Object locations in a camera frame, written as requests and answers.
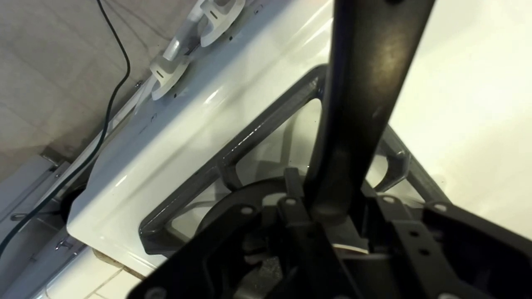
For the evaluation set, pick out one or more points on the white stove knob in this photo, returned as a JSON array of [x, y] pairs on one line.
[[216, 18], [166, 72]]

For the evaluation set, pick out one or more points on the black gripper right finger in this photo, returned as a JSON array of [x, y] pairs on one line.
[[465, 259]]

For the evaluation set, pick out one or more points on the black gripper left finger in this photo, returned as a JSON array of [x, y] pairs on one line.
[[233, 249]]

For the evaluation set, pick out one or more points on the black cast iron stove grate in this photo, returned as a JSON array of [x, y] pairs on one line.
[[259, 130]]

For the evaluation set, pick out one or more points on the white gas stove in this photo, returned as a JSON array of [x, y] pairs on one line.
[[183, 150]]

